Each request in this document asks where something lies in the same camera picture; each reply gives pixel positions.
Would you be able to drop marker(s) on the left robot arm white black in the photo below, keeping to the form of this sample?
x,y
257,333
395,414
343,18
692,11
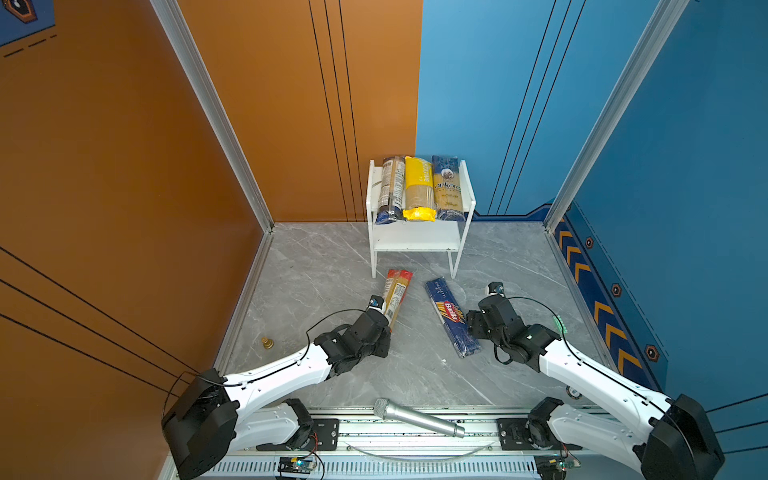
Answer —
x,y
217,415

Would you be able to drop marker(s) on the blue Barilla spaghetti box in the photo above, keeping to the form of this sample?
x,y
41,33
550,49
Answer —
x,y
451,317

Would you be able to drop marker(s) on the red-ended clear spaghetti bag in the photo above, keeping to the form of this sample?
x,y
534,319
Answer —
x,y
396,285

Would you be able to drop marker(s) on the small round floor disc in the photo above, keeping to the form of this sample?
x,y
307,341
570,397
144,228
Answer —
x,y
573,393

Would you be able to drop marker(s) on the silver microphone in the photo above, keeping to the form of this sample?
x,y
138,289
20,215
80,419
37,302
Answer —
x,y
389,410

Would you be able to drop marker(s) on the clear labelled spaghetti bag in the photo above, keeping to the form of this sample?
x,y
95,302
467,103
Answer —
x,y
391,196

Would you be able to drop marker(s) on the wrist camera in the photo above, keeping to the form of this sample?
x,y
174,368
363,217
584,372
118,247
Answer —
x,y
496,288
377,302

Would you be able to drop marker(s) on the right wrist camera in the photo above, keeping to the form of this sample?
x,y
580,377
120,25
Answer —
x,y
496,288

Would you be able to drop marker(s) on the white two-tier metal shelf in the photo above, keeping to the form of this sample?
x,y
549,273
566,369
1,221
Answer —
x,y
446,237

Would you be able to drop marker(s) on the aluminium front rail frame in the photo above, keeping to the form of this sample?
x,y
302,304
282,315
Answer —
x,y
372,448

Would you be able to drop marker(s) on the blue Ankara spaghetti bag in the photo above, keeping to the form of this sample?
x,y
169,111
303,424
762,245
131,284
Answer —
x,y
447,188

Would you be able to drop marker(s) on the green toy brick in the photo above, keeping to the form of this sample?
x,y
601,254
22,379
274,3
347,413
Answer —
x,y
560,325

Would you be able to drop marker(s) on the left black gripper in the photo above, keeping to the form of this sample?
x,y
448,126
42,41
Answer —
x,y
385,342

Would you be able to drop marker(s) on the green circuit board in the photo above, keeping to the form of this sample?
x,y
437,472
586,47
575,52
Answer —
x,y
555,468
297,467

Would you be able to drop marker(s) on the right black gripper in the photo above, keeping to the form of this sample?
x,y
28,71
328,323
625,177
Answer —
x,y
475,319

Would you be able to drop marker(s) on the yellow Pastatime spaghetti bag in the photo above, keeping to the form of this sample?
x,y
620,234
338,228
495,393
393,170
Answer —
x,y
419,190

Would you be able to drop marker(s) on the right green circuit board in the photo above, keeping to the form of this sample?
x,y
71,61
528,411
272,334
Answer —
x,y
555,468

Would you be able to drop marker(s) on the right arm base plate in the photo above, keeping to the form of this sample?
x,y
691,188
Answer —
x,y
513,435

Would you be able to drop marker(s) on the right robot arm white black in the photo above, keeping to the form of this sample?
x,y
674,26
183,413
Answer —
x,y
655,435

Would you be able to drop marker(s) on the left green circuit board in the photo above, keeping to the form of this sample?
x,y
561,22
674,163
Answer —
x,y
297,467

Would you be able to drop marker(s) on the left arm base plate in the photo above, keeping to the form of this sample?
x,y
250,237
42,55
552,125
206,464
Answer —
x,y
323,435

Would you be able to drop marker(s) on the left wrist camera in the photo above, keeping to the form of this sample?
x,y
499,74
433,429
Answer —
x,y
377,302

